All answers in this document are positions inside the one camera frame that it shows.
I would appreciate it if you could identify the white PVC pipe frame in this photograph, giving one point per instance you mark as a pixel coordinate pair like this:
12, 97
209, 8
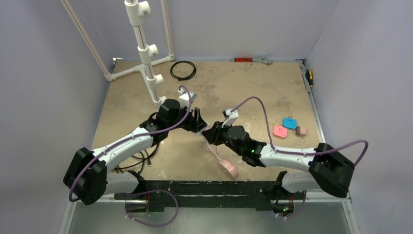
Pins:
136, 11

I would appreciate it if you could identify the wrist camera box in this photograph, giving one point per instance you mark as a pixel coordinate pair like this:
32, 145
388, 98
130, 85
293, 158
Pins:
231, 116
186, 99

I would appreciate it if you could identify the pink round puck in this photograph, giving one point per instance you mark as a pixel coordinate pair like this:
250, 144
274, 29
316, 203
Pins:
229, 168

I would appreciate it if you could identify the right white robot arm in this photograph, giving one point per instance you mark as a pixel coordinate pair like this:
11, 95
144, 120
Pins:
330, 170

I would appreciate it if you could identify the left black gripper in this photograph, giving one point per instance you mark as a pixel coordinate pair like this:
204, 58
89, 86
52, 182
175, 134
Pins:
196, 123

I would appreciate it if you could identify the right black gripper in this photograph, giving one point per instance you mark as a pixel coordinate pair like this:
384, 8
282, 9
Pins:
212, 135

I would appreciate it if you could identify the aluminium frame rail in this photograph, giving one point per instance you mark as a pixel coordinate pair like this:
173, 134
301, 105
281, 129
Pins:
317, 193

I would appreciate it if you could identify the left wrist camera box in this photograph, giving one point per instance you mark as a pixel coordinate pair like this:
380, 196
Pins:
186, 99

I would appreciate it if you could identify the coral pink square plug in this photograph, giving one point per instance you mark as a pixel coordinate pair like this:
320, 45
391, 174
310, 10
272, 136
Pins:
280, 131

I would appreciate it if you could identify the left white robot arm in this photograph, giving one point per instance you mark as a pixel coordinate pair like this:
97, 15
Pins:
88, 176

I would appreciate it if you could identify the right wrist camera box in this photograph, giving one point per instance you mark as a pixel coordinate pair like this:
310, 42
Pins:
231, 116

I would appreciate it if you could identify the blue plug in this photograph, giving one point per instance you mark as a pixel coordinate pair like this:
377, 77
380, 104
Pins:
289, 123

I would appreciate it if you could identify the yellow black screwdriver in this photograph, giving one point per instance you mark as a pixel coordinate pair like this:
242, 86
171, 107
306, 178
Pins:
309, 77

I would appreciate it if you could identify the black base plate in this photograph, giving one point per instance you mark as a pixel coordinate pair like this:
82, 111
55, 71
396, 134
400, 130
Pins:
260, 195

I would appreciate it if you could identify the small pink brown plug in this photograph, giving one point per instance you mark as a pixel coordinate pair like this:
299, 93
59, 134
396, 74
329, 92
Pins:
301, 131

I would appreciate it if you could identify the red adjustable wrench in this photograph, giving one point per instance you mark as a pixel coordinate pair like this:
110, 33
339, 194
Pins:
259, 60

